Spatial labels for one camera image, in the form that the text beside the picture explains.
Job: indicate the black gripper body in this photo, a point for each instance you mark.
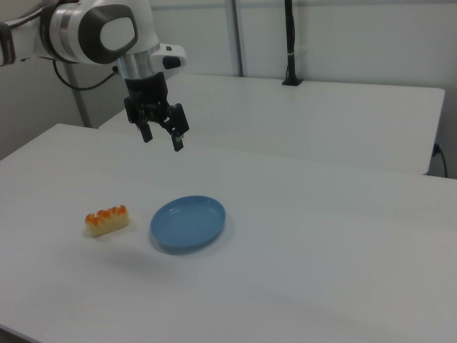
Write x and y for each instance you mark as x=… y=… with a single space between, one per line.
x=146 y=89

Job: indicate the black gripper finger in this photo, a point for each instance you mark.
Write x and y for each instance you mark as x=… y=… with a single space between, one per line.
x=145 y=130
x=176 y=121

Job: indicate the bread slice with orange topping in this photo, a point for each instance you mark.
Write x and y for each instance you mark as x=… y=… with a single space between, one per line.
x=107 y=225

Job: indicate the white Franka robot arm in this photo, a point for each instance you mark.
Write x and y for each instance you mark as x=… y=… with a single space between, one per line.
x=71 y=28

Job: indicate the blue round plate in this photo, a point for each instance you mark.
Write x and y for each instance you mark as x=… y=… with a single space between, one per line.
x=185 y=228

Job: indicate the grey metal partition post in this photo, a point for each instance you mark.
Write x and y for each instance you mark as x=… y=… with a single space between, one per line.
x=80 y=103
x=239 y=35

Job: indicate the black camera pole with base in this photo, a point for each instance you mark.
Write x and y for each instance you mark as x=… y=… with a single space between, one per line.
x=291 y=35

